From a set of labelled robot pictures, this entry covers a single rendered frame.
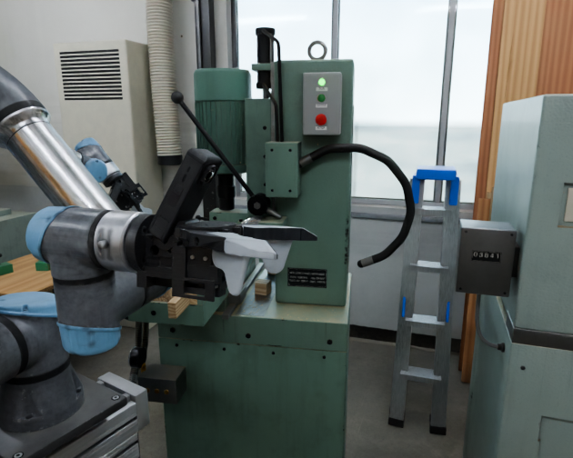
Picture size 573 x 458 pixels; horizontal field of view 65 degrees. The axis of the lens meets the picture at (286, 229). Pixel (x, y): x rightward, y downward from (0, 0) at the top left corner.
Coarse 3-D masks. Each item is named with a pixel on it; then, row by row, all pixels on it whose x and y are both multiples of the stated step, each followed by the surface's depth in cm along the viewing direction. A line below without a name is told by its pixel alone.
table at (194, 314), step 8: (248, 264) 163; (224, 296) 134; (152, 304) 118; (160, 304) 117; (192, 304) 116; (208, 304) 120; (216, 304) 127; (136, 312) 119; (144, 312) 119; (152, 312) 118; (160, 312) 118; (184, 312) 117; (192, 312) 116; (200, 312) 116; (208, 312) 120; (128, 320) 120; (136, 320) 120; (144, 320) 119; (152, 320) 119; (160, 320) 119; (168, 320) 118; (176, 320) 118; (184, 320) 117; (192, 320) 117; (200, 320) 117
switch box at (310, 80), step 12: (336, 72) 118; (312, 84) 119; (336, 84) 118; (312, 96) 120; (336, 96) 119; (312, 108) 120; (324, 108) 120; (336, 108) 119; (312, 120) 121; (336, 120) 120; (312, 132) 122; (324, 132) 121; (336, 132) 121
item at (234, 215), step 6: (216, 210) 149; (222, 210) 149; (228, 210) 149; (234, 210) 149; (240, 210) 149; (246, 210) 149; (210, 216) 147; (216, 216) 146; (222, 216) 146; (228, 216) 146; (234, 216) 145; (240, 216) 145; (246, 216) 145; (234, 222) 146
